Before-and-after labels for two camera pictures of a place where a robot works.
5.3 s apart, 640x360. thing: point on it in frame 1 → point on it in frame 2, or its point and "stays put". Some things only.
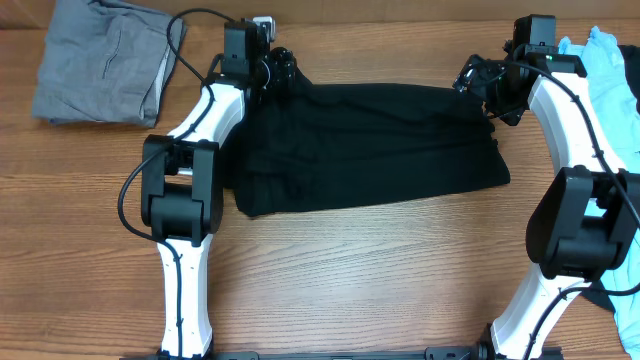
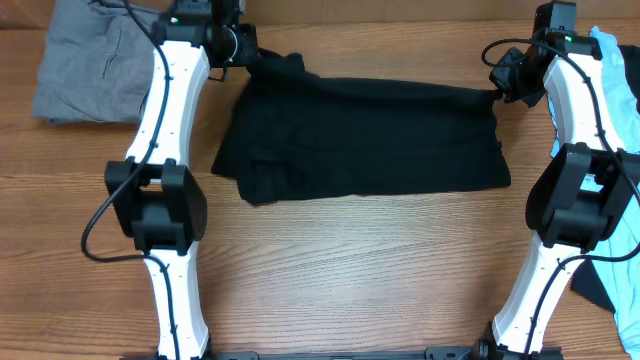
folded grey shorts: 101,63 stays put
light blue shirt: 613,91 stays put
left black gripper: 281,68 → 247,54
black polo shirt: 308,144 stays put
